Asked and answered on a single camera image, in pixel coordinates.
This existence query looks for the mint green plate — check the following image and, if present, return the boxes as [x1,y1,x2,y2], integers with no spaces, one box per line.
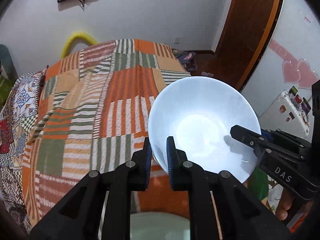
[130,212,190,240]

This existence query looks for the right hand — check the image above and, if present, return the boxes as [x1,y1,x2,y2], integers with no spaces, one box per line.
[275,189,295,220]

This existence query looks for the white bowl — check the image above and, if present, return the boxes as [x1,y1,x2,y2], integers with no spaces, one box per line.
[148,76,261,183]

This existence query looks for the brown wooden door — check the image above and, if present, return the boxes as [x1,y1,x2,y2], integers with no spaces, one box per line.
[215,0,283,90]

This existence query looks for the patchwork striped tablecloth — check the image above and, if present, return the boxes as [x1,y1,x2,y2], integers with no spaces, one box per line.
[22,39,189,225]

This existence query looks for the wall socket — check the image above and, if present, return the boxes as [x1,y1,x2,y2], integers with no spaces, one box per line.
[174,37,180,44]

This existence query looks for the white stickered suitcase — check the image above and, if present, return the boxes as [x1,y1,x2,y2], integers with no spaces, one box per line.
[258,86,311,139]

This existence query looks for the grey plush toy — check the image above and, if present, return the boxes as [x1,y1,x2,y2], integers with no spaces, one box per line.
[0,44,17,80]

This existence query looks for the patterned quilt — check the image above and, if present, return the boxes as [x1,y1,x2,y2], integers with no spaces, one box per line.
[1,69,47,235]

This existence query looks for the grey bag on floor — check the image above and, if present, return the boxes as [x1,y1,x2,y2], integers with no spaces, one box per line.
[171,48,197,73]

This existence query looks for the pink heart stickers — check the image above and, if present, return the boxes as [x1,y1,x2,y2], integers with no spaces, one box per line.
[268,39,319,90]

